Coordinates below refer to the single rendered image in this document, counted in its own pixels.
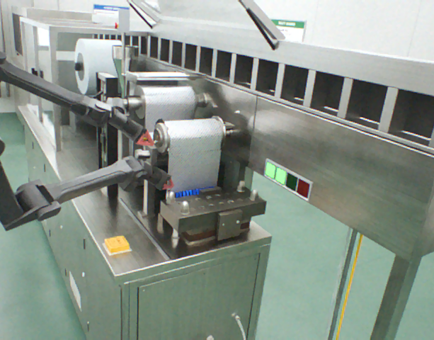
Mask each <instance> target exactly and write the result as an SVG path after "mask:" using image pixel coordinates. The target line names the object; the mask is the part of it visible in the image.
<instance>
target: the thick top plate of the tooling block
mask: <svg viewBox="0 0 434 340"><path fill-rule="evenodd" d="M244 190H246V191H244V192H239V191H237V188H231V189H227V190H222V193H216V194H211V195H200V194H196V195H187V196H182V197H177V198H175V202H176V203H175V204H173V205H169V204H167V203H166V199H164V200H161V212H160V215H161V216H162V217H163V218H164V219H165V220H166V221H167V222H168V223H170V224H171V225H172V228H174V229H175V231H177V233H180V232H187V231H190V230H196V229H200V228H203V227H210V225H216V224H217V215H218V213H221V212H225V211H229V210H236V209H240V210H242V215H241V219H244V218H248V217H254V216H259V215H264V214H265V207H266V202H267V201H266V200H265V199H263V198H262V197H260V196H258V198H259V199H258V201H252V200H251V199H250V197H251V192H252V191H250V190H249V189H248V188H244ZM185 201H186V202H188V207H189V214H188V215H181V214H180V213H179V211H180V210H181V203H183V202H185Z"/></svg>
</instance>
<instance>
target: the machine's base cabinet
mask: <svg viewBox="0 0 434 340"><path fill-rule="evenodd" d="M23 120H24V119H23ZM23 126H24V131H25V143H26V152H27V160H28V175H29V178H28V180H29V182H30V181H34V180H37V179H40V180H41V181H42V183H43V184H45V183H57V179H56V178H55V176H54V174H53V172H52V170H51V168H50V166H49V164H48V163H47V162H46V161H45V158H44V156H43V155H42V152H41V151H40V149H39V147H38V145H37V143H36V141H35V139H34V138H33V136H32V134H31V132H30V131H29V129H28V126H27V125H26V123H25V121H24V125H23ZM60 206H61V210H60V212H59V213H58V214H57V215H55V216H53V217H50V218H48V219H47V220H43V221H41V223H42V226H43V229H44V230H45V232H46V235H47V238H48V240H49V243H50V246H51V248H52V252H53V254H54V256H55V259H56V262H57V265H58V268H59V269H60V271H61V273H62V277H63V279H64V282H65V285H66V287H67V290H68V292H69V296H70V298H71V300H72V302H73V304H74V307H75V310H76V313H77V315H78V318H79V321H80V323H81V326H82V329H83V331H84V333H85V335H86V338H87V340H207V338H208V337H209V336H212V337H213V339H214V340H244V339H243V336H242V332H241V329H240V326H239V324H238V322H236V321H235V317H236V316H239V317H240V322H241V325H242V327H243V330H244V334H245V337H246V340H255V338H256V329H257V324H258V316H259V311H260V306H261V302H262V297H263V289H264V283H265V275H266V270H267V265H268V256H269V251H270V244H267V245H264V246H258V247H256V248H252V249H248V250H244V251H240V252H236V253H234V254H230V255H228V256H223V257H219V258H216V259H212V260H209V261H203V262H200V263H196V264H192V265H189V266H184V267H180V268H178V269H176V270H172V271H168V272H164V273H160V274H156V275H153V276H148V277H145V278H140V279H137V280H132V281H129V282H126V283H121V284H117V285H116V284H114V282H113V279H112V278H111V277H110V274H109V273H108V272H107V270H106V268H105V266H104V265H103V262H102V261H101V258H100V256H99V255H98V252H97V251H96V250H95V249H94V247H93V245H92V243H91V240H90V239H89V238H88V235H87V233H86V232H85V229H84V227H83V226H82V225H81V223H80V221H79V220H78V218H77V216H76V214H75V212H74V210H73V208H72V207H71V205H70V203H69V201H66V202H63V203H62V204H60Z"/></svg>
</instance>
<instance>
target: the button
mask: <svg viewBox="0 0 434 340"><path fill-rule="evenodd" d="M105 246H106V247H107V249H108V251H109V252H110V253H111V254H112V253H116V252H119V251H125V250H129V249H130V245H129V244H128V242H127V241H126V239H125V238H124V237H123V236H119V237H112V238H108V239H105Z"/></svg>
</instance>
